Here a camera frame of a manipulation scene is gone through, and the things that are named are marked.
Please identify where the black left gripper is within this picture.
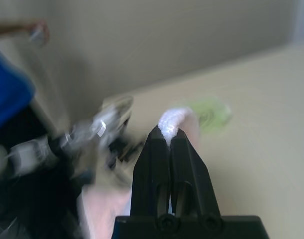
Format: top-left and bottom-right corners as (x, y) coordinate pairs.
(102, 96), (143, 170)

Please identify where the pink towel with white trim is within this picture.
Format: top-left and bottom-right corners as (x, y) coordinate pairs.
(77, 106), (202, 239)

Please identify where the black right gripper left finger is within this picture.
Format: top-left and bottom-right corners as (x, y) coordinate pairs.
(132, 124), (171, 217)

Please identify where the green towel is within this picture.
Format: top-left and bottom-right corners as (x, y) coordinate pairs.
(189, 97), (232, 135)

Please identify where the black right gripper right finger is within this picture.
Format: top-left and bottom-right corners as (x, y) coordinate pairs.
(170, 129), (221, 217)

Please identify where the blue object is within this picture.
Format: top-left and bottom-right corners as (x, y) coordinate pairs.
(0, 44), (35, 135)

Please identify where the person hand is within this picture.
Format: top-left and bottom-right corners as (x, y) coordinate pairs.
(27, 19), (51, 47)

